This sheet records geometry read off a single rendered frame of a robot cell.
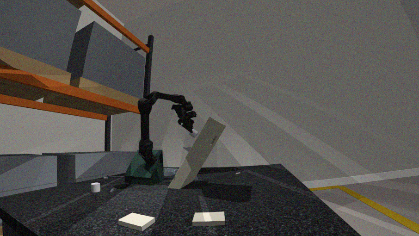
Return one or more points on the cream flat box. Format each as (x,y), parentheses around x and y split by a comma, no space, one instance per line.
(136,221)
(208,219)

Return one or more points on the white cylinder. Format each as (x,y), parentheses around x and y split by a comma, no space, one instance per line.
(95,187)
(194,134)

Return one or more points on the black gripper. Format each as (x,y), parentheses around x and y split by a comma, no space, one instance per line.
(187,124)

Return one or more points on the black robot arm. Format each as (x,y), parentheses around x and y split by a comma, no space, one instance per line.
(144,106)

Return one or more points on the white square tray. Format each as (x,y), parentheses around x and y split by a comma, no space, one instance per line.
(170,171)

